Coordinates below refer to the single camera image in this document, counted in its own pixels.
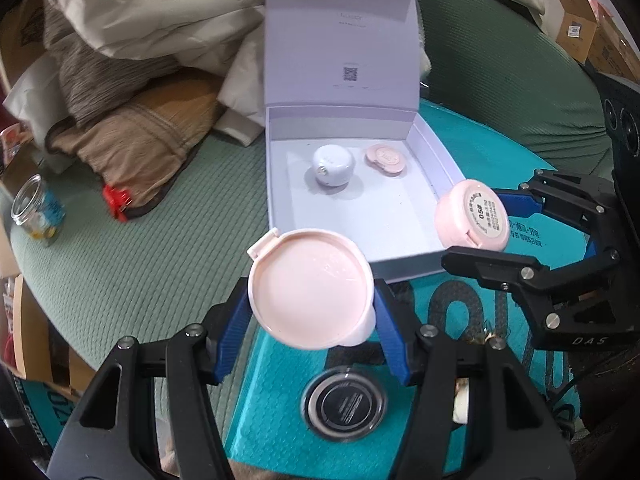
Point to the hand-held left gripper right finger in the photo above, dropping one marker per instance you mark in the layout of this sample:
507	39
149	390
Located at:
395	342

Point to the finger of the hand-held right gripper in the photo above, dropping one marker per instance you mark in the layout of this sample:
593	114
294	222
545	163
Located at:
520	202
490	265

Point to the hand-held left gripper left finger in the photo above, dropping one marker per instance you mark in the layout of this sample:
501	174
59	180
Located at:
232	332

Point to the cream bottle with pink lid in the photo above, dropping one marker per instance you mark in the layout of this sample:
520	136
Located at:
470	215

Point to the black lid glass jar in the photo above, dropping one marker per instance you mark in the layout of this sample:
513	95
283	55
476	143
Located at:
345	402

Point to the black star bear hair clip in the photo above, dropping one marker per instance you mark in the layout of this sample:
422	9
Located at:
460	400

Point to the white hinged gift box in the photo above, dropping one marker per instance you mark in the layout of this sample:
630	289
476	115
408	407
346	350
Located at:
380	220

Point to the white dome compact case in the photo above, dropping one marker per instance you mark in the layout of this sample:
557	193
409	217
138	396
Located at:
332	160

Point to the teal bubble mailer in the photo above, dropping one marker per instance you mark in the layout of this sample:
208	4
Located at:
280	400

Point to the green quilted sofa cover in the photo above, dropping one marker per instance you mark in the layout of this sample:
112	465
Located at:
150	270

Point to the red ribbon bow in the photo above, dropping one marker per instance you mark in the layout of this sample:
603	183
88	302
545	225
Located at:
117	202

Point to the cardboard box with label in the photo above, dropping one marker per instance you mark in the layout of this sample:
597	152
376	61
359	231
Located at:
585	30

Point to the open cardboard box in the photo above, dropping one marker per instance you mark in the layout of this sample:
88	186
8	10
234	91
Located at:
35	340

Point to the brown striped pillow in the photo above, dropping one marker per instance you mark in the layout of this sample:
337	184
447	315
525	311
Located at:
140	135

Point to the black bag teal print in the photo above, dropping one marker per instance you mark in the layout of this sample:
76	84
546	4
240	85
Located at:
30	415

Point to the glass jar colourful label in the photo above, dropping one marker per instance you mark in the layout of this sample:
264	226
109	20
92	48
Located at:
37	212

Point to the grey-brown ribbed pillow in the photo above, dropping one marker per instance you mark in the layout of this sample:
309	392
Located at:
110	85

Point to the white plastic bag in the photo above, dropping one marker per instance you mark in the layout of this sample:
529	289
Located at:
20	95

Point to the beige duvet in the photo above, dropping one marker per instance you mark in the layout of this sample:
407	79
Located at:
150	20

